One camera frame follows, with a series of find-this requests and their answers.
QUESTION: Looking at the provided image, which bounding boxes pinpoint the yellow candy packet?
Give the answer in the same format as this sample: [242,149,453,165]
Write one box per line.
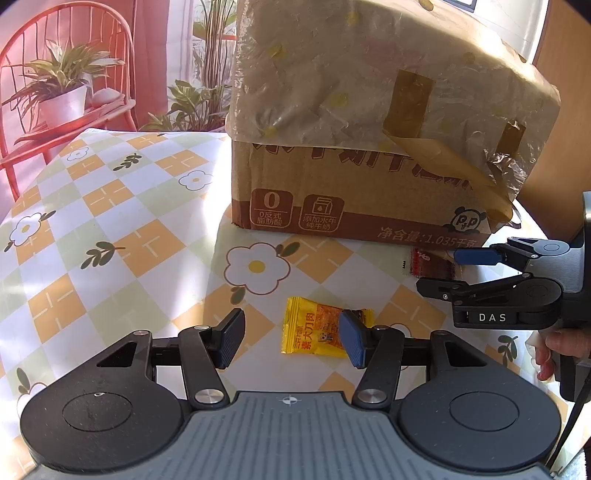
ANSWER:
[280,297,346,358]

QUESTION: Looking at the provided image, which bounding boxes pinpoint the person's right hand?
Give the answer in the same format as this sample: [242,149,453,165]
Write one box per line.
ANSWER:
[535,329,591,381]

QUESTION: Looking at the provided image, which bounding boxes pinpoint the wooden headboard panel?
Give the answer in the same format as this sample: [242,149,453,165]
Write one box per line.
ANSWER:
[518,1,591,240]

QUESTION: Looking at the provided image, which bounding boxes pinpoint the printed room backdrop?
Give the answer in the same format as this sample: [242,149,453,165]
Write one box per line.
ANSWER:
[1,1,238,197]

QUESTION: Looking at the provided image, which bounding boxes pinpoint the checkered floral tablecloth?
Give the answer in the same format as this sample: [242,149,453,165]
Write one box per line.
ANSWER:
[0,127,583,480]

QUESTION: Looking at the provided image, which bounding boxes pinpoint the red small snack packet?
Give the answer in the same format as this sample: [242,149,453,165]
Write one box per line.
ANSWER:
[402,247,463,280]

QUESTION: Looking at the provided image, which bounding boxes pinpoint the cardboard box with plastic liner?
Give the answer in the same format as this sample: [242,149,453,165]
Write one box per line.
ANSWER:
[226,1,560,250]

